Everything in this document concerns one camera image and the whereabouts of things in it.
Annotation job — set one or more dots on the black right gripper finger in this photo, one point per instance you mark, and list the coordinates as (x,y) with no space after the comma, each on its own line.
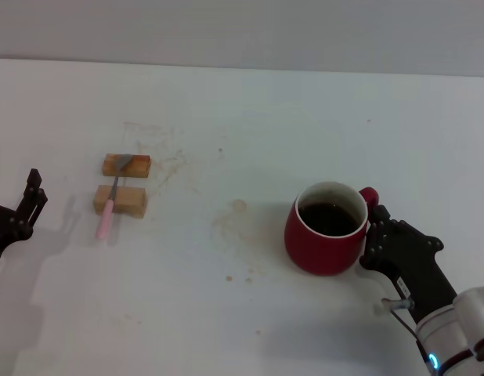
(372,246)
(381,214)

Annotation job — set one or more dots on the dark coffee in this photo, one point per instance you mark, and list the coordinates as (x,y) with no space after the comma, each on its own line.
(330,219)

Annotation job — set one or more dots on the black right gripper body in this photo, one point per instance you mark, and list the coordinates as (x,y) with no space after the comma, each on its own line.
(414,262)

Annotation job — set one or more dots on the red ceramic cup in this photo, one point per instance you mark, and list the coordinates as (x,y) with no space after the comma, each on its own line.
(320,250)

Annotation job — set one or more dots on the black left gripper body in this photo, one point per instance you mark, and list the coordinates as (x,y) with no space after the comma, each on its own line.
(7,227)

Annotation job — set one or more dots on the plain wooden block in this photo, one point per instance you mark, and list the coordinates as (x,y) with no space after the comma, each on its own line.
(128,201)

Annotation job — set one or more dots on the wooden block with red stain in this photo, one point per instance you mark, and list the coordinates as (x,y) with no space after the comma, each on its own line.
(138,166)

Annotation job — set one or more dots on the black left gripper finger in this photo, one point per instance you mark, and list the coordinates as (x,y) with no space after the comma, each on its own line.
(33,178)
(40,199)

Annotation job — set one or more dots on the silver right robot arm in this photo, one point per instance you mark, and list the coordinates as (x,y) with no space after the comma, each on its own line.
(461,333)

